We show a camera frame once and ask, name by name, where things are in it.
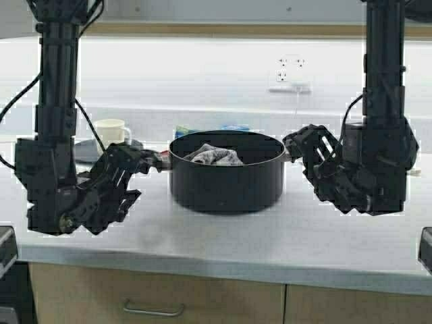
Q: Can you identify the left drawer front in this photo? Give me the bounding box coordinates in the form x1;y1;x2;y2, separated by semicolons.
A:
29;263;286;323

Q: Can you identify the black cooking pot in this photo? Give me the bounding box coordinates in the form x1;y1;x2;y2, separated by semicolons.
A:
168;130;288;214

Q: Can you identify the white wall outlet plate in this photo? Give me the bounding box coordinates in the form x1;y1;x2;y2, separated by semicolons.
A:
275;54;310;88

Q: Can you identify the robot base right corner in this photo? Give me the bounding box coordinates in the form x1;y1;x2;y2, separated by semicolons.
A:
418;227;432;274

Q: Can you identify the grey cloth in pot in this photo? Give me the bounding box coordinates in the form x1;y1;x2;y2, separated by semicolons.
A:
184;143;244;166

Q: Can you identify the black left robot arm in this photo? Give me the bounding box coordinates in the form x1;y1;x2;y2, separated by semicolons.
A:
12;1;166;236

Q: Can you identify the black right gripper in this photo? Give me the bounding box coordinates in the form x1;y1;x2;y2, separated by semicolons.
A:
283;125;374;214

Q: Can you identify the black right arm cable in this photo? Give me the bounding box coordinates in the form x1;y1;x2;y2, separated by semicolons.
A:
339;93;366;148

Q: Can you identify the dark grey round plate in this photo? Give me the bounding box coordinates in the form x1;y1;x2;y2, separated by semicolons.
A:
74;139;144;164

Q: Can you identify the cream upside-down frying pan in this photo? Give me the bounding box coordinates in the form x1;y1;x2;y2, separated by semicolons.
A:
407;168;421;177

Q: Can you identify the middle drawer front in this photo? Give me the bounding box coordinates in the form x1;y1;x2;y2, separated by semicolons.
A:
285;286;431;323

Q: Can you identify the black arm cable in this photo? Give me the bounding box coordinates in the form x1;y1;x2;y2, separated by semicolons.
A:
339;93;366;148
0;0;109;169

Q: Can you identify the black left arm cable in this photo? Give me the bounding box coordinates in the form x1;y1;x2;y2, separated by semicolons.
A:
0;0;109;169

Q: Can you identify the drawer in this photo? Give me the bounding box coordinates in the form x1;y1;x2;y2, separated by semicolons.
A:
285;286;431;323
29;263;286;323

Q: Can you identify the white plug adapter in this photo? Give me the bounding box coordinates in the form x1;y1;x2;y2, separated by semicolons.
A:
268;83;312;95

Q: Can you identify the left drawer handle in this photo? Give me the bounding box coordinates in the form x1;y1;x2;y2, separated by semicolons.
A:
122;300;186;318

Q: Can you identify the robot base left corner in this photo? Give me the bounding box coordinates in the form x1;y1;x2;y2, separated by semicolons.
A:
0;226;18;279

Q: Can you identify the blue cardboard box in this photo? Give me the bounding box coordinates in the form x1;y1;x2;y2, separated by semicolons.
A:
174;124;250;139

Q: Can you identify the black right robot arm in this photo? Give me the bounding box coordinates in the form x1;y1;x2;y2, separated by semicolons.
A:
283;1;419;215

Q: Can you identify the cream plastic mug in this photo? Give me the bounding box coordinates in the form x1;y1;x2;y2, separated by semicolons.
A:
94;119;132;149

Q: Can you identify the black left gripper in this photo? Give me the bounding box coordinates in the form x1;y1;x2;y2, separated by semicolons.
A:
59;144;163;235

